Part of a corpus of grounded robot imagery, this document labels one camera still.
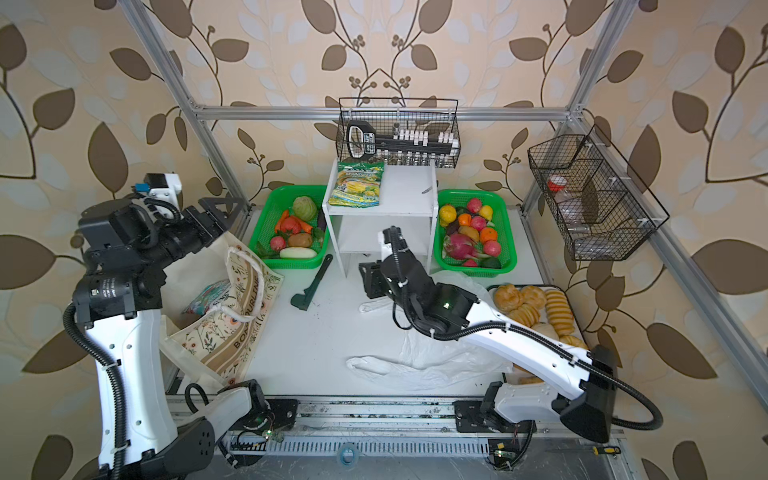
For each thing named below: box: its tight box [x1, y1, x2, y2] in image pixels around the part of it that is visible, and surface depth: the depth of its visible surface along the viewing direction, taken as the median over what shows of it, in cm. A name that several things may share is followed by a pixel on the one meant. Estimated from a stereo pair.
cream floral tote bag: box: [159, 232, 284, 389], surface depth 72 cm
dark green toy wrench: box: [290, 254, 333, 311], surface depth 98 cm
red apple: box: [483, 240, 501, 257], surface depth 104 cm
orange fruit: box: [480, 227, 497, 243], surface depth 107 cm
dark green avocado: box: [479, 256, 502, 269], surface depth 103 cm
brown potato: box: [288, 233, 313, 247], surface depth 107 cm
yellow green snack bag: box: [328, 161, 385, 208], surface depth 79 cm
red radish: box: [270, 236, 287, 251], surface depth 107 cm
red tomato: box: [280, 216, 301, 234], surface depth 110 cm
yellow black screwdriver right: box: [592, 446, 621, 458], surface depth 71 cm
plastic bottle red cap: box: [548, 174, 585, 229], surface depth 82 cm
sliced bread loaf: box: [545, 289, 575, 337], surface depth 93 cm
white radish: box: [279, 247, 317, 259], surface depth 105 cm
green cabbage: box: [293, 196, 317, 221], surface depth 114 cm
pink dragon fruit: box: [443, 234, 490, 260], surface depth 101 cm
